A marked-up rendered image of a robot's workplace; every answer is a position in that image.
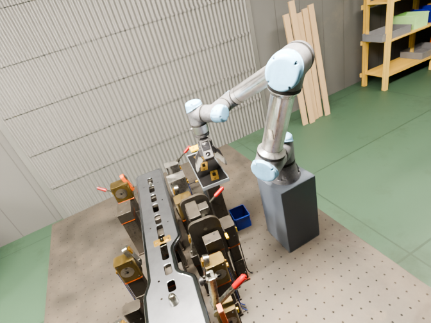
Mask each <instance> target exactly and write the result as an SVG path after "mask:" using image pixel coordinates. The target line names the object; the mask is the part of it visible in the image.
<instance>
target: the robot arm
mask: <svg viewBox="0 0 431 323"><path fill-rule="evenodd" d="M314 59H315V54H314V50H313V48H312V46H311V45H310V44H309V43H308V42H306V41H303V40H295V41H292V42H290V43H289V44H287V45H286V46H285V47H284V48H282V49H281V50H280V51H278V52H276V53H275V54H274V55H273V56H272V57H271V58H270V60H269V61H268V63H267V65H266V66H265V67H263V68H261V69H260V70H259V71H257V72H256V73H254V74H253V75H251V76H250V77H249V78H247V79H245V80H244V81H243V82H241V83H239V84H238V85H237V86H236V87H234V88H232V89H231V90H229V91H227V92H226V93H224V95H222V96H221V97H220V98H219V99H218V100H216V101H215V102H214V103H212V104H202V102H201V100H199V99H193V100H190V101H188V102H187V103H186V104H185V108H186V111H187V115H188V118H189V121H190V125H191V127H192V128H191V130H192V131H193V133H194V136H195V138H199V141H198V148H199V149H198V152H197V153H196V171H197V172H199V168H200V167H201V166H200V165H201V163H202V162H203V159H202V157H204V159H205V161H206V162H207V161H210V160H213V159H215V157H216V158H219V159H220V160H221V161H222V162H223V163H224V164H225V165H227V162H226V159H225V157H224V156H223V154H222V152H221V151H220V149H219V148H217V147H215V146H214V145H213V143H212V139H211V138H208V137H207V136H208V135H209V134H210V133H209V128H208V124H207V123H208V122H215V123H220V122H226V121H227V119H228V117H229V111H230V110H232V109H233V108H235V107H236V106H237V105H239V104H241V103H243V102H244V101H245V100H247V99H249V98H250V97H252V96H254V95H255V94H257V93H259V92H261V91H262V90H264V89H265V88H267V89H268V90H269V91H270V93H271V94H270V98H269V105H268V109H267V117H266V124H265V128H264V136H263V140H262V143H261V144H259V145H258V148H257V155H256V158H255V160H254V161H253V162H252V164H251V170H252V172H253V173H254V175H255V176H256V177H257V178H259V179H261V180H263V181H271V182H272V183H274V184H276V185H290V184H293V183H295V182H297V180H299V178H300V177H301V172H300V168H299V167H298V164H297V163H296V160H295V154H294V143H293V141H294V140H293V138H292V135H291V134H290V133H289V132H287V128H288V125H289V121H290V117H291V112H292V107H293V104H294V98H295V96H296V95H298V94H299V93H300V92H301V89H302V86H303V81H304V78H305V75H306V73H307V72H308V71H309V69H310V68H311V67H312V65H313V63H314ZM209 139H210V140H209ZM214 153H215V157H214Z"/></svg>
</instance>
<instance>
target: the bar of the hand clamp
mask: <svg viewBox="0 0 431 323"><path fill-rule="evenodd" d="M206 275H207V276H205V279H203V278H202V277H201V276H200V277H199V278H198V279H199V284H200V286H203V285H204V282H207V283H208V289H209V294H210V301H211V305H213V306H212V308H213V310H216V309H217V306H216V304H219V296H218V291H217V283H216V280H217V278H218V277H220V275H219V274H216V273H215V274H214V272H213V270H209V271H207V272H206Z"/></svg>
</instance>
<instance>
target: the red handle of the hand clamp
mask: <svg viewBox="0 0 431 323"><path fill-rule="evenodd" d="M245 280H247V276H246V275H245V274H241V275H240V276H239V277H238V278H237V279H236V280H235V282H234V283H233V284H232V285H231V287H230V288H229V289H227V291H226V292H225V293H224V294H223V295H222V296H221V297H220V298H219V303H221V304H222V303H224V302H225V300H227V298H229V296H231V295H232V294H233V293H234V291H235V290H237V289H238V287H240V286H241V285H242V284H243V282H245Z"/></svg>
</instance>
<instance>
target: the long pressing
mask: <svg viewBox="0 0 431 323"><path fill-rule="evenodd" d="M151 178H152V180H153V183H152V184H153V185H152V186H154V189H155V191H154V192H152V193H150V191H149V188H150V187H151V186H150V185H149V184H148V179H151ZM136 185H137V195H138V201H139V211H140V222H141V228H142V239H143V245H144V256H145V261H146V272H147V278H148V286H147V288H146V292H145V294H144V299H143V302H144V315H145V323H211V321H210V317H209V314H208V310H207V307H206V304H205V300H204V298H203V294H202V291H201V288H200V285H199V281H198V279H197V277H196V275H195V274H193V273H190V272H186V271H184V270H181V269H179V266H178V261H177V258H176V253H175V247H176V245H177V244H178V242H179V241H180V240H181V238H182V234H181V231H180V227H179V225H178V221H177V218H176V214H175V212H174V208H173V204H172V201H171V197H170V195H169V191H168V188H167V184H166V182H165V178H164V173H163V171H162V169H161V168H159V169H156V170H152V171H151V172H148V173H145V174H143V175H140V176H138V177H137V178H136ZM152 195H156V201H155V202H152V201H151V196H152ZM156 204H157V205H158V209H159V211H158V212H155V213H154V211H153V206H154V205H156ZM157 215H160V218H161V223H159V224H156V221H155V217H156V216H157ZM160 225H162V227H163V230H164V235H165V236H167V235H170V236H171V240H170V241H168V242H166V244H167V250H168V253H169V258H168V259H166V260H163V258H162V252H161V248H160V246H161V245H158V246H156V247H154V243H153V242H154V241H155V240H158V239H159V238H158V231H157V227H158V226H160ZM150 228H151V229H150ZM168 264H171V268H172V271H173V272H172V273H171V274H169V275H166V274H165V269H164V267H165V266H166V265H168ZM158 281H160V282H159V283H158ZM170 281H174V282H175V285H176V290H174V291H172V292H169V289H168V285H167V284H168V282H170ZM170 293H174V294H176V296H177V298H178V299H179V303H178V305H177V306H171V304H170V302H169V300H168V296H169V294H170ZM161 298H162V300H161Z"/></svg>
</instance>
